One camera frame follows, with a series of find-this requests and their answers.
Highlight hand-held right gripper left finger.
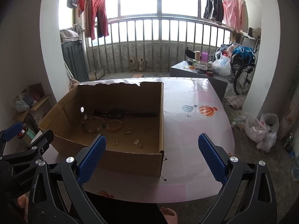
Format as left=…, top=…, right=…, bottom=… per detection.
left=27, top=134, right=107, bottom=224

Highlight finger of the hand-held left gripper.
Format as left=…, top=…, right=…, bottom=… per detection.
left=0, top=122, right=24, bottom=156
left=0, top=129, right=55, bottom=168

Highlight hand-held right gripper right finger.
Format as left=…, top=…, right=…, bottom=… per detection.
left=198, top=133, right=278, bottom=224

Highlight multicolour bead bracelet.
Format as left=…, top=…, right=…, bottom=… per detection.
left=81, top=114, right=107, bottom=134

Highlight orange bead bracelet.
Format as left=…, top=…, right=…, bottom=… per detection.
left=107, top=119, right=124, bottom=132

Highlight large cardboard box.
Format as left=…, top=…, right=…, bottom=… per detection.
left=37, top=81, right=165, bottom=177

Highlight black-faced wristwatch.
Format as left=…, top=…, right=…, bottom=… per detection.
left=93, top=108, right=158, bottom=119

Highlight person's left hand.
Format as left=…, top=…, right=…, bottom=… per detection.
left=17, top=194, right=30, bottom=223

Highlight metal bowl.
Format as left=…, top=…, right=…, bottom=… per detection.
left=21, top=121, right=38, bottom=143

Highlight blue and white plastic bag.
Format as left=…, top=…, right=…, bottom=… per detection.
left=14, top=95, right=31, bottom=112

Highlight pink printed table cover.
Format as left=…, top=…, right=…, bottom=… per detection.
left=44, top=77, right=235, bottom=202

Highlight small open cardboard carton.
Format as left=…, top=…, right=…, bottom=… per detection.
left=13, top=83, right=52, bottom=124

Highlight pink slipper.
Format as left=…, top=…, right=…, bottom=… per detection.
left=160, top=207, right=178, bottom=224

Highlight grey side cabinet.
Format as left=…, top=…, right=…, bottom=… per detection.
left=170, top=61, right=229, bottom=97

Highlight green can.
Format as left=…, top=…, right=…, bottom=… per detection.
left=283, top=133, right=294, bottom=149

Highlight dark grey cabinet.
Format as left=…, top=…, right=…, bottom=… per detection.
left=60, top=39, right=90, bottom=83

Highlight floral rolled mat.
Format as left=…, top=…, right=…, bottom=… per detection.
left=279, top=75, right=299, bottom=143

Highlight wheelchair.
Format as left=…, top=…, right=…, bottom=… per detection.
left=230, top=36, right=261, bottom=97

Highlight white bedding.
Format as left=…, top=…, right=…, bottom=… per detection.
left=59, top=28, right=80, bottom=43

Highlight metal balcony railing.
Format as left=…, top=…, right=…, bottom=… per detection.
left=83, top=15, right=236, bottom=75

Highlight beige hat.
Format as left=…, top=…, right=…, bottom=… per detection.
left=248, top=27, right=261, bottom=39

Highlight small red hanging garment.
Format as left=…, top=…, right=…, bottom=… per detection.
left=77, top=0, right=85, bottom=18

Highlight red hanging trousers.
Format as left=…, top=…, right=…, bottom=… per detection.
left=84, top=0, right=110, bottom=40

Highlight pink hanging jacket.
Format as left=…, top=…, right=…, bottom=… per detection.
left=222, top=0, right=248, bottom=33

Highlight dark hanging jacket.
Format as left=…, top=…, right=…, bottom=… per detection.
left=203, top=0, right=224, bottom=25

